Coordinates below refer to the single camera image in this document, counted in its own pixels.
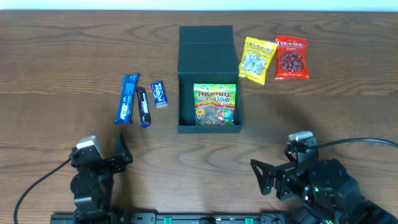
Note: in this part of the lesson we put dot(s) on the yellow candy bag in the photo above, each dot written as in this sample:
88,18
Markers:
256,58

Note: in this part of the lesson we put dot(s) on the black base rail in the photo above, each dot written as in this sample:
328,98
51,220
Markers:
151,218

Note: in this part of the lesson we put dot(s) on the red Hacks candy bag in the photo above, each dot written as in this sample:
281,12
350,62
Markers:
291,57

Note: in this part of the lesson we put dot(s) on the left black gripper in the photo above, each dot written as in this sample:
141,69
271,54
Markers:
111,165

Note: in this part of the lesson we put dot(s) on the dark green open box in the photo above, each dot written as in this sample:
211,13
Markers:
206,54

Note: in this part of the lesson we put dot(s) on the blue Eclipse gum pack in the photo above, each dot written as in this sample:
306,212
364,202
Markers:
158,92

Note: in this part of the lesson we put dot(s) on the Haribo gummy worms bag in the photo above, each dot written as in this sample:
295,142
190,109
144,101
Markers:
214,104

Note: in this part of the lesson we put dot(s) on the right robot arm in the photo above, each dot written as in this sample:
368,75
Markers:
329,193

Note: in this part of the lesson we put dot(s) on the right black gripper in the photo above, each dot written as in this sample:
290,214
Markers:
278,178

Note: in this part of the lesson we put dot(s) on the long blue snack bar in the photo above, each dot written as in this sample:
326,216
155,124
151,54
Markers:
123,115

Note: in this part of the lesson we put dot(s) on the dark blue chocolate bar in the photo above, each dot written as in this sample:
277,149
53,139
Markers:
143,107

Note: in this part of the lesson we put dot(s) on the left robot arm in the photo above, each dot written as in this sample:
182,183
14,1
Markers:
93,185

